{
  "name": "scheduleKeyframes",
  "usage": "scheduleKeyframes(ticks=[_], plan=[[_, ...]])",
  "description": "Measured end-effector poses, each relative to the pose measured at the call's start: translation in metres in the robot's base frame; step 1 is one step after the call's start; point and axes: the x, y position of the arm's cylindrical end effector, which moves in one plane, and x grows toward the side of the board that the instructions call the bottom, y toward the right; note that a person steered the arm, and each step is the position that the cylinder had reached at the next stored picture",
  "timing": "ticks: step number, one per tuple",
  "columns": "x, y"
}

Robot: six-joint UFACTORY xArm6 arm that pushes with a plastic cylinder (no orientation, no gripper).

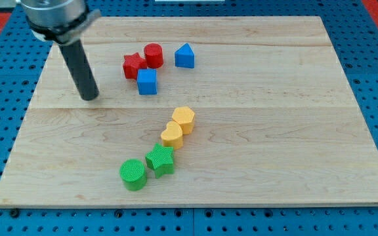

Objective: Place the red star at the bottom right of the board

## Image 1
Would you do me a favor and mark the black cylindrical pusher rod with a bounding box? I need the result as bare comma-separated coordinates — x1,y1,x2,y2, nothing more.
60,40,99,101

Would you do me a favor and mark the red star block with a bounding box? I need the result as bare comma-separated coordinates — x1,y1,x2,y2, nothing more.
123,52,147,80

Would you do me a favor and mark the wooden board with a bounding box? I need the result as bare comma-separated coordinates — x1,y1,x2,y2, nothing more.
0,16,378,208

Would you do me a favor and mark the green star block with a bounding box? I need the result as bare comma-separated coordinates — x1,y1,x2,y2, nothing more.
145,143,175,178

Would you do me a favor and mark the blue cube block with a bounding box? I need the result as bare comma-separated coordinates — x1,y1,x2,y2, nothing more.
136,69,157,95

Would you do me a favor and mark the red cylinder block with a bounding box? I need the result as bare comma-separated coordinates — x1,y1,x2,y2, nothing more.
144,43,163,69

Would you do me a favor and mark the blue triangle block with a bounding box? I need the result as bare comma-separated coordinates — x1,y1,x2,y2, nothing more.
175,43,195,69

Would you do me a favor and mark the yellow hexagon block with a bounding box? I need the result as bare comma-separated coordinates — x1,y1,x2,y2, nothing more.
172,106,195,134

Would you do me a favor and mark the yellow heart block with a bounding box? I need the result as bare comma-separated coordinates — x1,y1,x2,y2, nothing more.
160,121,183,149

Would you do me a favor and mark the green cylinder block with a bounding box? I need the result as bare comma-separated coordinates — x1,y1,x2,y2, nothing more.
119,159,147,191

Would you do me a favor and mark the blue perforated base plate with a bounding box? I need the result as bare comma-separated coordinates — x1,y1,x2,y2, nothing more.
0,0,378,235

